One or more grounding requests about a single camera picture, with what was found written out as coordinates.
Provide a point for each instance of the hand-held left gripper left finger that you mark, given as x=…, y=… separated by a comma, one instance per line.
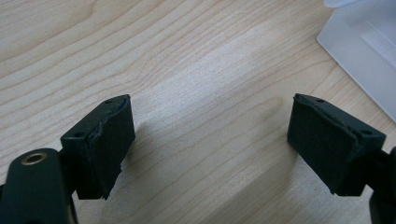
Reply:
x=106, y=146

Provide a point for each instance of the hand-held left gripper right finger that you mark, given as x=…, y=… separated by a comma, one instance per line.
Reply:
x=323, y=140

